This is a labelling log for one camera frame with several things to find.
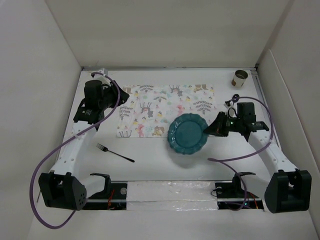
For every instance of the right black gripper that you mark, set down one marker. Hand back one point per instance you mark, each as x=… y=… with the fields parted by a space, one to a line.
x=216 y=127

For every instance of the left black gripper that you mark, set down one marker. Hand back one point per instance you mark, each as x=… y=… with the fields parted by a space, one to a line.
x=123 y=97

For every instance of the patterned white cloth napkin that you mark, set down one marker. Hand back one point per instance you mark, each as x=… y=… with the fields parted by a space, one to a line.
x=150 y=109

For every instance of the teal scalloped plate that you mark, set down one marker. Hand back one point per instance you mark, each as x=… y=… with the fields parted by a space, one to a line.
x=186 y=135

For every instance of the black spoon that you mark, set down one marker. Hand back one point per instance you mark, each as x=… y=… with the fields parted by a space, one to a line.
x=235 y=98

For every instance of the brown paper cup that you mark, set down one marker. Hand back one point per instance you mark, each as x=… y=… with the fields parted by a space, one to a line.
x=239 y=78

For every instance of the black fork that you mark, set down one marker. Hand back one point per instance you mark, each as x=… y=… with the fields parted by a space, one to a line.
x=106 y=150

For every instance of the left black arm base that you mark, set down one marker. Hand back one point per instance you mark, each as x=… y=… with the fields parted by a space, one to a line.
x=113 y=199

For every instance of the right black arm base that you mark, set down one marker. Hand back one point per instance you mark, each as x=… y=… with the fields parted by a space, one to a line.
x=231 y=198

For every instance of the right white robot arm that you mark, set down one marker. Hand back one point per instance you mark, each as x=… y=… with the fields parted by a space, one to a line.
x=289 y=188

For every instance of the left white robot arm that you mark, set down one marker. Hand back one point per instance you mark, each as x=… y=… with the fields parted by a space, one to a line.
x=61 y=187

